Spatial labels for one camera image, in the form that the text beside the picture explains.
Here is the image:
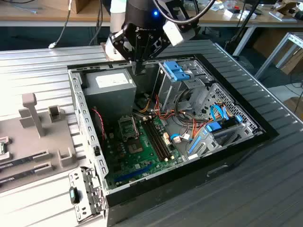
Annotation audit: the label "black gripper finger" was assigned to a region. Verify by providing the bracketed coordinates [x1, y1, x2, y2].
[110, 22, 141, 76]
[139, 31, 172, 76]

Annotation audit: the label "metal socket cover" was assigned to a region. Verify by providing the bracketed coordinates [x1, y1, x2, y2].
[117, 115, 140, 143]

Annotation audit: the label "CPU socket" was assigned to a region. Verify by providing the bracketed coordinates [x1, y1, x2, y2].
[124, 139, 145, 157]

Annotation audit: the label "blue plastic drive latch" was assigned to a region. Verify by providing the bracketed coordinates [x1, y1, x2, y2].
[163, 61, 191, 82]

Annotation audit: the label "grey metal drive cage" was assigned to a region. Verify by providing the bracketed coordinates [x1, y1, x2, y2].
[151, 59, 215, 114]

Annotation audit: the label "grey power supply unit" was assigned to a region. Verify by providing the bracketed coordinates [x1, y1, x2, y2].
[81, 68, 137, 125]

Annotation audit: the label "small white box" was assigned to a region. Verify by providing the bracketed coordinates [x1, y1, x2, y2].
[223, 9, 258, 20]

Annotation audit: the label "black RAM slot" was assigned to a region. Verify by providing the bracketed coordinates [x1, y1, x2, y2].
[142, 120, 168, 163]
[148, 119, 173, 160]

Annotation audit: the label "wooden desk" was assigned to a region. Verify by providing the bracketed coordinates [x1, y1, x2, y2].
[0, 0, 303, 56]

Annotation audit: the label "black stand pole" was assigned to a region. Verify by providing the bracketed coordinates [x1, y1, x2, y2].
[224, 0, 261, 57]

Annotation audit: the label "hard disk in blue carrier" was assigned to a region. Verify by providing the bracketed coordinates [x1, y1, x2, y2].
[205, 115, 243, 133]

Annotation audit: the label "grey metal disk bay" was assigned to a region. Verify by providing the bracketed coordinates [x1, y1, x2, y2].
[186, 122, 261, 160]

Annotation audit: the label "green motherboard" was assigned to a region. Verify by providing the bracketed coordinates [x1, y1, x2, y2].
[104, 113, 185, 190]

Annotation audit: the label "grey parts rack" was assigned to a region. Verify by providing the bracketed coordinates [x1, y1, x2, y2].
[0, 93, 80, 192]

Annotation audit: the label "blue expansion slot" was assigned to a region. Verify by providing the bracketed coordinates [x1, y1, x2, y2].
[113, 164, 154, 183]

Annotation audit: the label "open brown cardboard tray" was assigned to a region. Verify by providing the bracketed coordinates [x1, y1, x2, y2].
[276, 1, 303, 15]

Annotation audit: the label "flat brown cardboard box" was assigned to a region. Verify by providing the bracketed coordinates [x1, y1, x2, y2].
[274, 48, 303, 76]

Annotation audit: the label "black open PC case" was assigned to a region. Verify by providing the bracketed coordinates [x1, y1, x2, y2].
[67, 53, 280, 227]

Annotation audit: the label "brown cardboard sheet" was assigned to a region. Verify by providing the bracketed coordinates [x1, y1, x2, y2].
[283, 96, 303, 119]

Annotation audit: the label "black lock teal mark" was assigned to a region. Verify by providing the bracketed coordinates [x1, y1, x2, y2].
[68, 186, 81, 204]

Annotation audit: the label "RAM stick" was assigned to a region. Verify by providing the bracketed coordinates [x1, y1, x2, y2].
[0, 155, 41, 170]
[0, 168, 43, 184]

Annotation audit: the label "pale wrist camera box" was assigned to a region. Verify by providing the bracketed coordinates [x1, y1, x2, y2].
[162, 20, 185, 47]

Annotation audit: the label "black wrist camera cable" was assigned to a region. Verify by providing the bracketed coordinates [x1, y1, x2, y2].
[152, 0, 216, 24]

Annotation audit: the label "yellow orange power wires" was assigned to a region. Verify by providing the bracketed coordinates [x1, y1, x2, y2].
[138, 98, 154, 114]

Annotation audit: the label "orange wire bundle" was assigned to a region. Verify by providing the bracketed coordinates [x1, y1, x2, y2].
[155, 94, 210, 140]

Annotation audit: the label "grey cable metal plug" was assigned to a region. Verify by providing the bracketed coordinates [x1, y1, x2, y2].
[48, 0, 73, 50]

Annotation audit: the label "red black fan wire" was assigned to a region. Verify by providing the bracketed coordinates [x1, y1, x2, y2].
[91, 107, 107, 142]

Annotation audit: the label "blue data wire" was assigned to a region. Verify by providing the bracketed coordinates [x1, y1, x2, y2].
[209, 104, 232, 122]

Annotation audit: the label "aluminium profile frame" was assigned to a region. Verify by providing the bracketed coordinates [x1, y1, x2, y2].
[254, 32, 303, 81]

